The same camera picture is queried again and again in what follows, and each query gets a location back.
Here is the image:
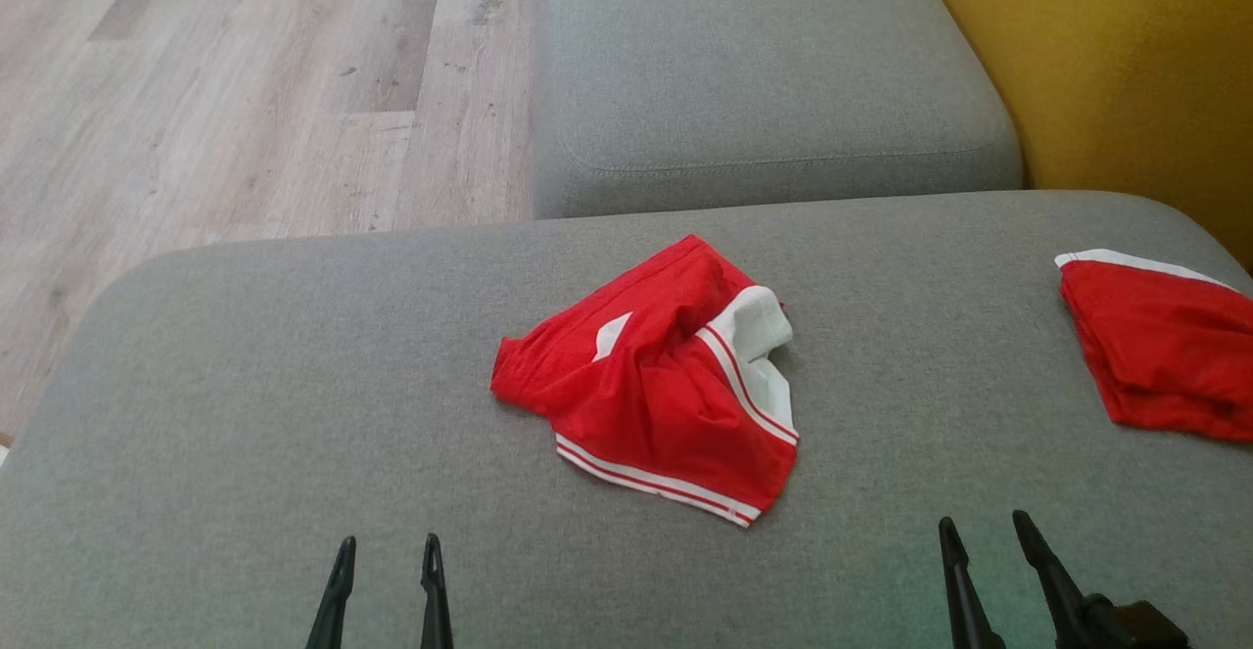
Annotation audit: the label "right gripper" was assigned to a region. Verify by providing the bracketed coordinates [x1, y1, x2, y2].
[937, 509, 1192, 649]

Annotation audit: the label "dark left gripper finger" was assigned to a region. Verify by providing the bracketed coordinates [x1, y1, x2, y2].
[420, 533, 455, 649]
[304, 534, 358, 649]

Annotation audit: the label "red white mesh shorts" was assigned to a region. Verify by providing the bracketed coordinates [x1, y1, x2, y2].
[1054, 249, 1253, 443]

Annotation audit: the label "red jersey with white sleeves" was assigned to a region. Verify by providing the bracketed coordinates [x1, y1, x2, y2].
[489, 234, 801, 530]

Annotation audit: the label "large grey sofa seat cushion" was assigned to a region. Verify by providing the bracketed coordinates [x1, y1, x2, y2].
[0, 190, 1253, 649]

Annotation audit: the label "small grey sofa cushion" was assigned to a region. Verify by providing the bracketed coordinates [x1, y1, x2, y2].
[532, 0, 1025, 220]

